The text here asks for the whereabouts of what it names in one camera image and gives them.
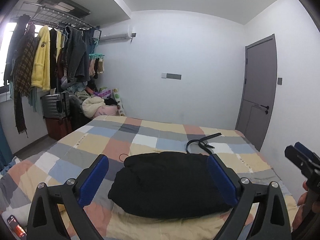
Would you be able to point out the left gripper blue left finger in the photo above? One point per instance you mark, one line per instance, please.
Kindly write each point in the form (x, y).
(45, 220)

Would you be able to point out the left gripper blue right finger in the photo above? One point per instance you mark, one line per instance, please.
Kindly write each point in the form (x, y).
(271, 219)

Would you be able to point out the black puffer jacket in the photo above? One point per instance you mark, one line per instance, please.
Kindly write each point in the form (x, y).
(166, 185)

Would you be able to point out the grey bedroom door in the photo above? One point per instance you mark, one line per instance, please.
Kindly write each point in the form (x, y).
(259, 90)

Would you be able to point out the metal clothes rack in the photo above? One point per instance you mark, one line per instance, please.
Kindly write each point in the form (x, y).
(44, 15)

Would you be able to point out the person's right hand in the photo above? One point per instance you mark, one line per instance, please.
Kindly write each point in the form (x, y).
(301, 202)

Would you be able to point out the patchwork checkered bed cover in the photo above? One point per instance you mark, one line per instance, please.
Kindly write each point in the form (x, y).
(117, 137)

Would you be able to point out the grey hard-shell suitcase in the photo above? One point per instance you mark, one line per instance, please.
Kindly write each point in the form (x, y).
(55, 106)

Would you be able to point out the teal clip hanger with socks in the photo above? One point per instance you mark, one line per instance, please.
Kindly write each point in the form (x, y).
(96, 65)

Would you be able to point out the dark grey denim jacket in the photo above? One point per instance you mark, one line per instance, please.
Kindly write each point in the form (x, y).
(76, 56)

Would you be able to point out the yellow fleece jacket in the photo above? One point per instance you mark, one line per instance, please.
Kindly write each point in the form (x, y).
(40, 76)

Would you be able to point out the brown houndstooth scarf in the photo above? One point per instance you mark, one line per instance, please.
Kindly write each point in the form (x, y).
(22, 70)

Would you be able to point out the small grey wall switch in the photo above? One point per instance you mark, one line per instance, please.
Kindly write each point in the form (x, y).
(280, 81)

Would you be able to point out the grey wall switch panel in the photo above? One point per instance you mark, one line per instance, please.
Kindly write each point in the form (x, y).
(171, 76)

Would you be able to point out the white wall air conditioner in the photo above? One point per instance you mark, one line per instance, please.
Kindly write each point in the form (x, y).
(118, 37)

